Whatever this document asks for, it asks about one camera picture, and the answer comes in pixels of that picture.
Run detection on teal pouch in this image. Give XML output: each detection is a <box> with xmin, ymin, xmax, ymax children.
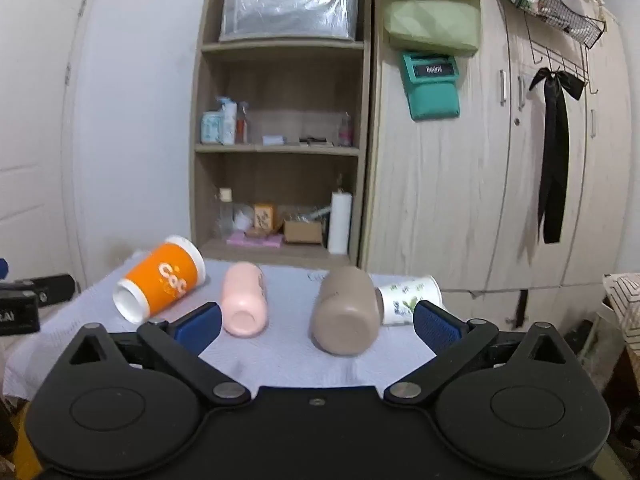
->
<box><xmin>401</xmin><ymin>50</ymin><xmax>462</xmax><ymax>122</ymax></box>

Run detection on white paper towel roll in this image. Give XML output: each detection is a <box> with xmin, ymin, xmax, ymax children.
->
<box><xmin>327</xmin><ymin>190</ymin><xmax>354</xmax><ymax>256</ymax></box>

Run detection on small cardboard box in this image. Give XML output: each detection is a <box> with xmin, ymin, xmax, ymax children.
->
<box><xmin>283</xmin><ymin>218</ymin><xmax>324</xmax><ymax>246</ymax></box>

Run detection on small orange box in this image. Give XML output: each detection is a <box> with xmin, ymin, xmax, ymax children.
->
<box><xmin>252</xmin><ymin>203</ymin><xmax>276</xmax><ymax>234</ymax></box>

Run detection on yellow object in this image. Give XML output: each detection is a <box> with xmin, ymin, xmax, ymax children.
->
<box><xmin>9</xmin><ymin>400</ymin><xmax>45</xmax><ymax>480</ymax></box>

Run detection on black wire basket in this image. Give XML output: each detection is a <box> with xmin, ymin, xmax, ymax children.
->
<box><xmin>497</xmin><ymin>0</ymin><xmax>607</xmax><ymax>51</ymax></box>

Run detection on white floral paper cup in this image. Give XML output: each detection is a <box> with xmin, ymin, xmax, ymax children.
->
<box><xmin>377</xmin><ymin>274</ymin><xmax>445</xmax><ymax>327</ymax></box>

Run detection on clear bottle with beige cap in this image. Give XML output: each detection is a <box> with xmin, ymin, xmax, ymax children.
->
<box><xmin>217</xmin><ymin>187</ymin><xmax>236</xmax><ymax>239</ymax></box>

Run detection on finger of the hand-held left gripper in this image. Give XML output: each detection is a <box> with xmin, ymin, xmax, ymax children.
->
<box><xmin>0</xmin><ymin>273</ymin><xmax>77</xmax><ymax>308</ymax></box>

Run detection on striped cloth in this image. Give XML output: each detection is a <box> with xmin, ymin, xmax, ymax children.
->
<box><xmin>602</xmin><ymin>272</ymin><xmax>640</xmax><ymax>347</ymax></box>

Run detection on blue and white carton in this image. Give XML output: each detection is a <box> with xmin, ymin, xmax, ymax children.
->
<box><xmin>200</xmin><ymin>111</ymin><xmax>224</xmax><ymax>145</ymax></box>

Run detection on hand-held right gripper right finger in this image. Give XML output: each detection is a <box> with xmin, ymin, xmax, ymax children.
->
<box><xmin>384</xmin><ymin>301</ymin><xmax>572</xmax><ymax>407</ymax></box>

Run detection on green folded cushion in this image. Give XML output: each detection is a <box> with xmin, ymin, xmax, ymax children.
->
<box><xmin>382</xmin><ymin>0</ymin><xmax>482</xmax><ymax>59</ymax></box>

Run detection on pink flat pack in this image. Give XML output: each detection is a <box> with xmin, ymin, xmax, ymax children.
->
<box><xmin>227</xmin><ymin>231</ymin><xmax>284</xmax><ymax>250</ymax></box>

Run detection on black wire hook rack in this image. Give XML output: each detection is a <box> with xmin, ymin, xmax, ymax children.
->
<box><xmin>522</xmin><ymin>7</ymin><xmax>601</xmax><ymax>97</ymax></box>

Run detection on plastic wrapped grey box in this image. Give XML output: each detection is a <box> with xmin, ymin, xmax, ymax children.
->
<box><xmin>218</xmin><ymin>0</ymin><xmax>360</xmax><ymax>44</ymax></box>

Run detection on white door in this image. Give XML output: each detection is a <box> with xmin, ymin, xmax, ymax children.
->
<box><xmin>0</xmin><ymin>0</ymin><xmax>103</xmax><ymax>291</ymax></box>

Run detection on white table cloth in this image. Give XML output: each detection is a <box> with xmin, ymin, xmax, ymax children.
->
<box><xmin>0</xmin><ymin>251</ymin><xmax>451</xmax><ymax>403</ymax></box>

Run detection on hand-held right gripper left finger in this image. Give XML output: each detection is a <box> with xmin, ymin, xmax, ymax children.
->
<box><xmin>67</xmin><ymin>302</ymin><xmax>251</xmax><ymax>407</ymax></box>

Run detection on taupe cup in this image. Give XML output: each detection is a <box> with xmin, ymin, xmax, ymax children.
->
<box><xmin>309</xmin><ymin>265</ymin><xmax>384</xmax><ymax>357</ymax></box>

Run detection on pink cup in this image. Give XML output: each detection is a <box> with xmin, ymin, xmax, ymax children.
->
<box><xmin>220</xmin><ymin>261</ymin><xmax>269</xmax><ymax>338</ymax></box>

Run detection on orange paper cup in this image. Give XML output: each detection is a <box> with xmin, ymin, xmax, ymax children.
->
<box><xmin>112</xmin><ymin>234</ymin><xmax>208</xmax><ymax>325</ymax></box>

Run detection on light wooden wardrobe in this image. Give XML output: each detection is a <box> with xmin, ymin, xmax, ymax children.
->
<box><xmin>359</xmin><ymin>0</ymin><xmax>632</xmax><ymax>361</ymax></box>

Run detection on black ribbon bow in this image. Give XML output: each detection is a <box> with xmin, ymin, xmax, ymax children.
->
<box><xmin>528</xmin><ymin>67</ymin><xmax>586</xmax><ymax>245</ymax></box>

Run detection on wooden shelf unit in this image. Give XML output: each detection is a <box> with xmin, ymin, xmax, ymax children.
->
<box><xmin>188</xmin><ymin>0</ymin><xmax>374</xmax><ymax>269</ymax></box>

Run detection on white bottle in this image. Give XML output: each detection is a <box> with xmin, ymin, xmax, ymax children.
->
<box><xmin>220</xmin><ymin>97</ymin><xmax>239</xmax><ymax>146</ymax></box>

